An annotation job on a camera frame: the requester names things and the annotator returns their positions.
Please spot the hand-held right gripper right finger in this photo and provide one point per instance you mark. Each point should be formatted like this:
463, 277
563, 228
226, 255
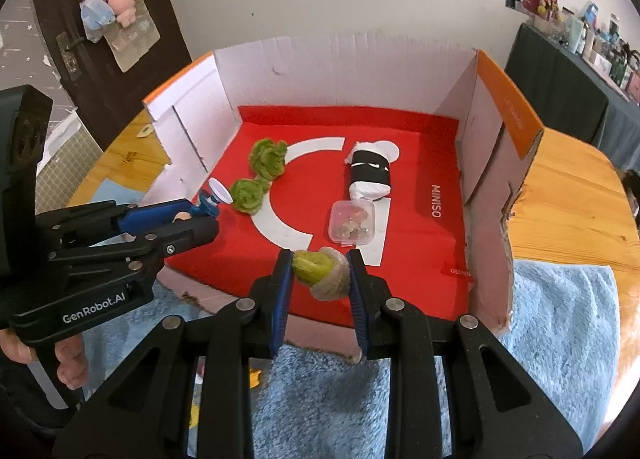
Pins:
357, 299

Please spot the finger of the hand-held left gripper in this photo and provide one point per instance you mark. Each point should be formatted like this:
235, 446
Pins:
190, 234
150, 218

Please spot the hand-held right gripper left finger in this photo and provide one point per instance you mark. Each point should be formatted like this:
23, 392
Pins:
282, 299

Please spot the black-haired blue dress figurine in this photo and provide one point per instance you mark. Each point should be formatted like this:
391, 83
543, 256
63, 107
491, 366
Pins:
206, 203

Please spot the yellow and white chenille flower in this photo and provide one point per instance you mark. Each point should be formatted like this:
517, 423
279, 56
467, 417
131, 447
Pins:
325, 274

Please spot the green chenille scrunchie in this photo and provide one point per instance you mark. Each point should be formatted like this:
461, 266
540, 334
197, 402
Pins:
247, 194
267, 156

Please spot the small clear plastic container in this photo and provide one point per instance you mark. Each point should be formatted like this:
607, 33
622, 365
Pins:
350, 221

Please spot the yellow bottle cap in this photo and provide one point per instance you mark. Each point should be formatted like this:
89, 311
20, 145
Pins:
255, 378

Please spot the black and white cloth roll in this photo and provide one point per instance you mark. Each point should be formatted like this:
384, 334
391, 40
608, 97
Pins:
370, 174

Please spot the orange and white cardboard box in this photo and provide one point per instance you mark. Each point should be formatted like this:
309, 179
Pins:
350, 69

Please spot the person's left hand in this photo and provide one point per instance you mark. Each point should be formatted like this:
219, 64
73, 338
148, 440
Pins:
72, 364

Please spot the small wooden tag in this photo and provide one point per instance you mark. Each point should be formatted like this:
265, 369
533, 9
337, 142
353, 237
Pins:
145, 131

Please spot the beige hanging bag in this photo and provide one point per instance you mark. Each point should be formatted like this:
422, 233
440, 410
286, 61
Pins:
132, 44

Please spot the blue fluffy towel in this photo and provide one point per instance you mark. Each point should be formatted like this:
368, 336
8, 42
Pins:
555, 319

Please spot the blue face mask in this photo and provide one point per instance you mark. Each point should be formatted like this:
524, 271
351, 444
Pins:
95, 14

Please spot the pink plush toy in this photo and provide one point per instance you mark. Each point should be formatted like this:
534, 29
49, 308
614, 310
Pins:
122, 4

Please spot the side table with grey cloth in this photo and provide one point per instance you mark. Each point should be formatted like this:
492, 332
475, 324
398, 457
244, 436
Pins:
550, 84

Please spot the row of bottles and jars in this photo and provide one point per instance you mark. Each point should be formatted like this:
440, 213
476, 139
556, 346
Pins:
600, 46

